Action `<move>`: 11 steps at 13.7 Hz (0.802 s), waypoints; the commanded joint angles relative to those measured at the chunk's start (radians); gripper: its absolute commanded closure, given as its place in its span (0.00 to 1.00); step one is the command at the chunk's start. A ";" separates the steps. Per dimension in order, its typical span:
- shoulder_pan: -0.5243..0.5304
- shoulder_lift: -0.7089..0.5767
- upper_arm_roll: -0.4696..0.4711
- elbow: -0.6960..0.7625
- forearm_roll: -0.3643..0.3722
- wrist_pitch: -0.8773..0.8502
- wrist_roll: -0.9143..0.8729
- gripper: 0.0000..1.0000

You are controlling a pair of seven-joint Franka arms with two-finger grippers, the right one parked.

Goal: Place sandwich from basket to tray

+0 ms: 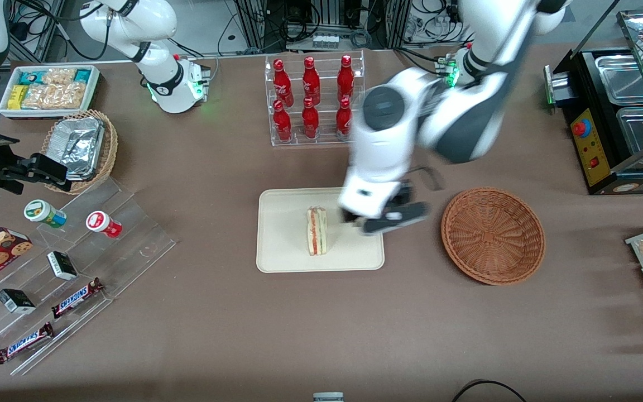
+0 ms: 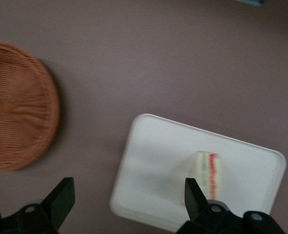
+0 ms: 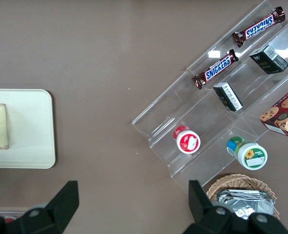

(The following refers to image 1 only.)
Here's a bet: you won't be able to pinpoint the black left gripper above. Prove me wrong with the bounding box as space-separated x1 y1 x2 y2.
339 179 416 231

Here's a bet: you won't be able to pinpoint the triangular sandwich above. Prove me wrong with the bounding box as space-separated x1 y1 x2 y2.
306 206 328 256

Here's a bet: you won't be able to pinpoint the light oval wicker basket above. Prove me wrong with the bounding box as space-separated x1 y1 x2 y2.
41 109 118 195

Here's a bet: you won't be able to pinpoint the cream plastic tray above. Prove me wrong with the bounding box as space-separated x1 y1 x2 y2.
256 186 385 274

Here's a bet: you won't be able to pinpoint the brown round wicker basket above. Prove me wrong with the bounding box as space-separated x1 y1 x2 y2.
440 187 546 286

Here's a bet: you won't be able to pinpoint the green lid snack cup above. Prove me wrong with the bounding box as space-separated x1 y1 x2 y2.
24 199 68 228

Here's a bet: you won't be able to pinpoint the stacked aluminium foil trays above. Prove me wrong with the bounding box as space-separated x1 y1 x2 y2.
48 117 104 180

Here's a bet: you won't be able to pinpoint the red lid snack cup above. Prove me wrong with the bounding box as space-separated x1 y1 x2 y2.
86 210 123 238

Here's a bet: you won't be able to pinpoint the large clear cracker bag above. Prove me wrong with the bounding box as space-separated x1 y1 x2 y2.
22 83 87 110

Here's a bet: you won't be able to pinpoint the white rectangular snack bin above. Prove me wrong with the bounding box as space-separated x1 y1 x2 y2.
0 65 101 119

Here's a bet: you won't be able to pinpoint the clear acrylic bottle rack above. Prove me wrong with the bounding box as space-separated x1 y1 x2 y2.
265 50 366 147

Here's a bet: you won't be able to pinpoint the yellow snack packet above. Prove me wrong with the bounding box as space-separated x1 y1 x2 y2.
8 85 29 110

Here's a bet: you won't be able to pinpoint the small black white box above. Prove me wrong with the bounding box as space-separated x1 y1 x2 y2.
0 289 36 314
47 251 78 281

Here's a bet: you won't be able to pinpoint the red cola bottle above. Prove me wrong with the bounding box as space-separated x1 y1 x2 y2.
273 99 292 141
337 54 355 102
336 96 354 138
302 56 321 105
273 59 294 108
301 97 320 139

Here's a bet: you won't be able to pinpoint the small clear cracker bag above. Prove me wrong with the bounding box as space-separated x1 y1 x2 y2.
42 68 76 85

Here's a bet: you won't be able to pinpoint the clear acrylic stepped display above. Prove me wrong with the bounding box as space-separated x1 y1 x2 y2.
0 178 178 376

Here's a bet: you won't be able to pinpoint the Snickers chocolate bar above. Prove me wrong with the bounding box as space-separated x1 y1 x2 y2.
51 278 104 319
0 322 55 365

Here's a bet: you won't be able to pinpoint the black food warmer appliance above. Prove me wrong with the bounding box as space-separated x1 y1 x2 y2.
544 10 643 196

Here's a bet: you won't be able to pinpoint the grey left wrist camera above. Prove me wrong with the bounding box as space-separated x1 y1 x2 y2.
362 202 429 235

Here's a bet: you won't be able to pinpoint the black floor cable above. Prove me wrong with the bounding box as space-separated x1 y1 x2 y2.
452 380 527 402

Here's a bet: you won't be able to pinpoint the background equipment rack with cables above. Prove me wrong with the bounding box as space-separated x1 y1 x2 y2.
232 0 462 54

